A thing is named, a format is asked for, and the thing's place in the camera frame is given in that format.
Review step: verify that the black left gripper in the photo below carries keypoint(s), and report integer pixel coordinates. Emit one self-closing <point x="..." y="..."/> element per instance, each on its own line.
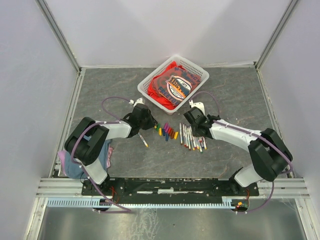
<point x="152" y="123"/>

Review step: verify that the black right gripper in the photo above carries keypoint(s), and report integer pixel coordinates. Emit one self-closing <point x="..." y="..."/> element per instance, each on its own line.
<point x="193" y="131"/>

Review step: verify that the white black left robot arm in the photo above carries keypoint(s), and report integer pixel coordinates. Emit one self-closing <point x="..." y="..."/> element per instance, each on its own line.
<point x="86" y="141"/>

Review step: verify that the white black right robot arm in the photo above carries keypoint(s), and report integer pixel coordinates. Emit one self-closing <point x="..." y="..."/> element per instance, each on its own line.
<point x="268" y="153"/>

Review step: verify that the white plastic basket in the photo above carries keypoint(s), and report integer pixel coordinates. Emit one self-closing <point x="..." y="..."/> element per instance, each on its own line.
<point x="187" y="64"/>

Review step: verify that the red printed cloth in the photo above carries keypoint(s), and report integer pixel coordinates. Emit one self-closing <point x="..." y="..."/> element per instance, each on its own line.
<point x="172" y="86"/>

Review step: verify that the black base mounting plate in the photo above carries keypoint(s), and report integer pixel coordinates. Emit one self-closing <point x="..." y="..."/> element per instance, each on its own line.
<point x="130" y="186"/>

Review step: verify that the blue pink cloth pile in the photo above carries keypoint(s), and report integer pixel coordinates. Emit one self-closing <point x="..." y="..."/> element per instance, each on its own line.
<point x="73" y="171"/>

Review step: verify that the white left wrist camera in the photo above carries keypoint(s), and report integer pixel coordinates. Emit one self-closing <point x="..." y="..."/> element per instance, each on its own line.
<point x="136" y="102"/>

